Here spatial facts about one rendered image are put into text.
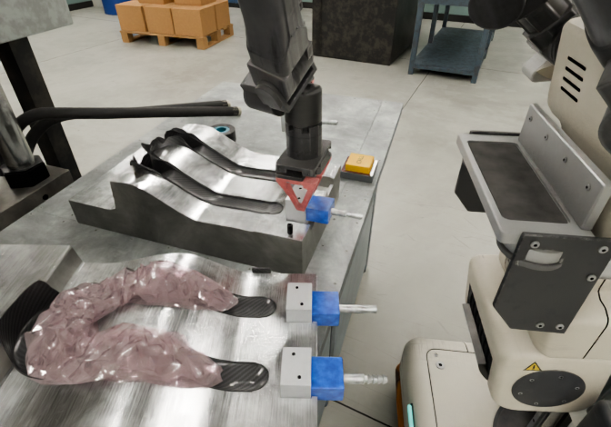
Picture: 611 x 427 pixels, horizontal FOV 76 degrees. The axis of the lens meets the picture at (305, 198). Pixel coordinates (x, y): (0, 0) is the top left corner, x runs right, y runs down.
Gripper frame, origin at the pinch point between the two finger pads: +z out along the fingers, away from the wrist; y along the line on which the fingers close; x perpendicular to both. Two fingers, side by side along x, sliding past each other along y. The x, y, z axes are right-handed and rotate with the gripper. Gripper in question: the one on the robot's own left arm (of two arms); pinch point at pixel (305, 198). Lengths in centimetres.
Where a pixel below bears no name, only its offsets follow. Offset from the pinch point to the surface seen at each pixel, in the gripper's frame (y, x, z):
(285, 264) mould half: 7.0, -1.5, 10.0
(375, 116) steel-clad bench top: -67, 1, 12
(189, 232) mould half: 7.1, -20.4, 7.1
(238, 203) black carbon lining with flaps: -0.4, -13.7, 4.2
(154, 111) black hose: -31, -55, 3
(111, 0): -518, -509, 57
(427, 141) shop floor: -219, 18, 92
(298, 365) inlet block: 27.7, 8.3, 4.6
